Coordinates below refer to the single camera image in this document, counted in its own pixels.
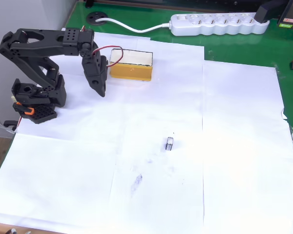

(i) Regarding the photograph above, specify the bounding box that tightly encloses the yellow rectangular box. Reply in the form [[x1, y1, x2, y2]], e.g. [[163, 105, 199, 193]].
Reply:
[[109, 48, 154, 82]]

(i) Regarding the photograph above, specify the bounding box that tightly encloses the white power strip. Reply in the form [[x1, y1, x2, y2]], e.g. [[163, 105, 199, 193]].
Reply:
[[170, 12, 271, 37]]

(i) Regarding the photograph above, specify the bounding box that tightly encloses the black cable grommet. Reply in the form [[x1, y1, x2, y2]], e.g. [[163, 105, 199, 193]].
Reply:
[[85, 12, 109, 26]]

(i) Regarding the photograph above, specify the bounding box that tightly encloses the red gripper servo wire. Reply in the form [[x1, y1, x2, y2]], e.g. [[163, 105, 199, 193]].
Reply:
[[92, 45, 124, 68]]

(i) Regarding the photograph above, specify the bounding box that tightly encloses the white power strip cable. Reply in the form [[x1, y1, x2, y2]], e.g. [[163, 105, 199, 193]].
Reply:
[[95, 17, 173, 34]]

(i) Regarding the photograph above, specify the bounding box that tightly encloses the black power plug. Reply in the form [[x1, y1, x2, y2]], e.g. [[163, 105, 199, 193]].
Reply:
[[254, 0, 290, 25]]

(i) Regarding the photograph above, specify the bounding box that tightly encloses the orange black table clamp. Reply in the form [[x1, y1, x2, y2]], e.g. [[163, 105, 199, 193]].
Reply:
[[3, 101, 35, 133]]

